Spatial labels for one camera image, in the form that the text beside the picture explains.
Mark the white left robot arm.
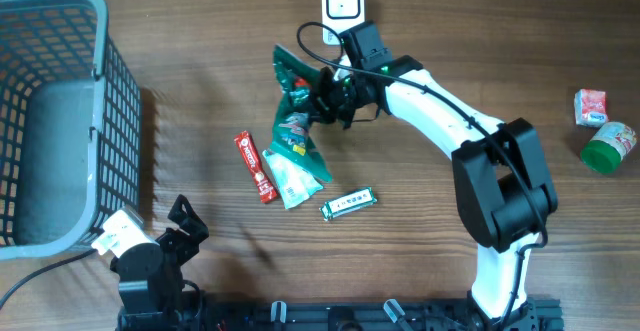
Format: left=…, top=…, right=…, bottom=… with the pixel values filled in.
left=110, top=195, right=209, bottom=331

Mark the grey plastic basket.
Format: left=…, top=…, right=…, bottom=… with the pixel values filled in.
left=1, top=0, right=142, bottom=260

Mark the black camera cable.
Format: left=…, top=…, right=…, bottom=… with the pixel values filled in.
left=296, top=21, right=550, bottom=322
left=0, top=248, right=97, bottom=310

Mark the white barcode scanner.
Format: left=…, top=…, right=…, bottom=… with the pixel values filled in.
left=321, top=0, right=365, bottom=45

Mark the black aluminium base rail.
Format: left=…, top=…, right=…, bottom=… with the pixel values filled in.
left=116, top=298, right=565, bottom=331

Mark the green 3M gloves packet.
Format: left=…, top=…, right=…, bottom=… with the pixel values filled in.
left=270, top=45, right=333, bottom=183

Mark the small orange white packet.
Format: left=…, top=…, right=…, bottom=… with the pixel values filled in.
left=574, top=89, right=609, bottom=128

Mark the red Nescafe sachet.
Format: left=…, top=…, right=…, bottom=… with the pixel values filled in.
left=234, top=131, right=278, bottom=204

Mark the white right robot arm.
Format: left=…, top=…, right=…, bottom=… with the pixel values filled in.
left=311, top=56, right=558, bottom=330

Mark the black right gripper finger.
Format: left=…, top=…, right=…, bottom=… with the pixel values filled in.
left=312, top=67, right=345, bottom=109
left=312, top=103, right=339, bottom=124

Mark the black left camera cable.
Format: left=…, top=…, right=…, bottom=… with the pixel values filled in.
left=0, top=248, right=97, bottom=310

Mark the dark green snack bar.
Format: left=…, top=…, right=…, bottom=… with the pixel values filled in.
left=320, top=187, right=377, bottom=221

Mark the black right camera cable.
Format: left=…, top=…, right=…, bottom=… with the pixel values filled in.
left=296, top=21, right=550, bottom=322

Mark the mint wet wipes packet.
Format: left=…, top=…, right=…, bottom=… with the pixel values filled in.
left=262, top=149, right=323, bottom=209

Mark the green lid jar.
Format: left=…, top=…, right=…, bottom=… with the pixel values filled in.
left=580, top=122, right=637, bottom=174

